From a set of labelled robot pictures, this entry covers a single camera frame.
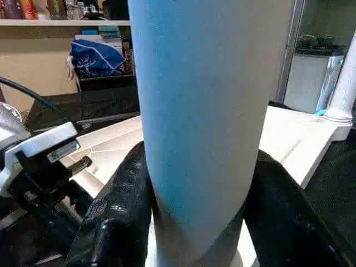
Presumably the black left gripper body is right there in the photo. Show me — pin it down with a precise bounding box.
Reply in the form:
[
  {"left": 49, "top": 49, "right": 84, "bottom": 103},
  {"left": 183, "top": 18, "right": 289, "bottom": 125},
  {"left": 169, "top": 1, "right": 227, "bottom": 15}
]
[{"left": 11, "top": 149, "right": 93, "bottom": 224}]

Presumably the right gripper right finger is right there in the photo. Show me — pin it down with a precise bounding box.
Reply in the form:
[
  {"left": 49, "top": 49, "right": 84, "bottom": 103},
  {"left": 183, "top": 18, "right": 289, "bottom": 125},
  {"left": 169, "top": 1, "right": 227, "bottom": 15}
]
[{"left": 245, "top": 150, "right": 356, "bottom": 267}]

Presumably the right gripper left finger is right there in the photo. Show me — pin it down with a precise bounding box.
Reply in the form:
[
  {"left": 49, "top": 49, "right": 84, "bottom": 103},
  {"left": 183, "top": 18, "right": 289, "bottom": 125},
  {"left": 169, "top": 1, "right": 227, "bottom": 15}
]
[{"left": 64, "top": 142, "right": 154, "bottom": 267}]

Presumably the white plastic table top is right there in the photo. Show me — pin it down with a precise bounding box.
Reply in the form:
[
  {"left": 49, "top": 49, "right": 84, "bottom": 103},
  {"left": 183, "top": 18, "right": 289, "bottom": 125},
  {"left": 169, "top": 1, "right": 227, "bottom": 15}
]
[{"left": 58, "top": 105, "right": 352, "bottom": 267}]

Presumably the white plastic table leg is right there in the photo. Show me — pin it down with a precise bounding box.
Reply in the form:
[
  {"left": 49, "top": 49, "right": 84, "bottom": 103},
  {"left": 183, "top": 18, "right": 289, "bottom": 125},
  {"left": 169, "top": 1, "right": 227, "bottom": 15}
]
[
  {"left": 127, "top": 0, "right": 296, "bottom": 267},
  {"left": 322, "top": 28, "right": 356, "bottom": 126}
]

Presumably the black work mat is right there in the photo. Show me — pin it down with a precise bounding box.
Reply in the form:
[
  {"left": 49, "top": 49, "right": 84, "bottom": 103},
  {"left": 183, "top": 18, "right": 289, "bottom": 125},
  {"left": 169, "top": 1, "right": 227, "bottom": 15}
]
[{"left": 0, "top": 89, "right": 356, "bottom": 267}]

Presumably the blue fabric bag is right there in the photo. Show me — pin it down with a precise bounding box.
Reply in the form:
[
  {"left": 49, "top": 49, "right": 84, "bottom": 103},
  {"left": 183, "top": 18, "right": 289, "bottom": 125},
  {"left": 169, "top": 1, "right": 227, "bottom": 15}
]
[{"left": 68, "top": 38, "right": 126, "bottom": 80}]

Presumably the beige storage shelf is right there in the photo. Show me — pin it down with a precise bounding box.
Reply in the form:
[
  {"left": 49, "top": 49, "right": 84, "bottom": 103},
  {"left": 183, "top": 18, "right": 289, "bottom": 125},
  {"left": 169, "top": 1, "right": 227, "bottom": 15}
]
[{"left": 0, "top": 0, "right": 135, "bottom": 92}]

